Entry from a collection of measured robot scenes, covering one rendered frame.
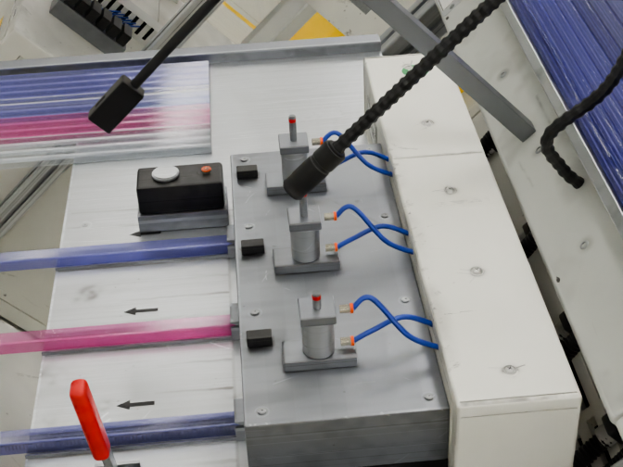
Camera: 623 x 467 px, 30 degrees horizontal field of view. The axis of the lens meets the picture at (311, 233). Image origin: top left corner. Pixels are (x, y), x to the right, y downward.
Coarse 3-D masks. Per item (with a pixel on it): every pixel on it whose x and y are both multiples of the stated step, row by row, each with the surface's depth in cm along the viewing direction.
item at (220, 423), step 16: (176, 416) 83; (192, 416) 83; (208, 416) 83; (224, 416) 83; (0, 432) 82; (16, 432) 82; (32, 432) 82; (48, 432) 82; (64, 432) 82; (80, 432) 82; (112, 432) 82; (128, 432) 82; (144, 432) 82; (160, 432) 82; (176, 432) 82; (192, 432) 82; (208, 432) 82; (224, 432) 82; (0, 448) 81; (16, 448) 82; (32, 448) 82; (48, 448) 82; (64, 448) 82
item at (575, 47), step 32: (512, 0) 104; (544, 0) 100; (576, 0) 96; (608, 0) 92; (544, 32) 97; (576, 32) 93; (608, 32) 90; (576, 64) 91; (608, 64) 88; (576, 96) 89; (608, 96) 85; (608, 128) 83; (608, 160) 81
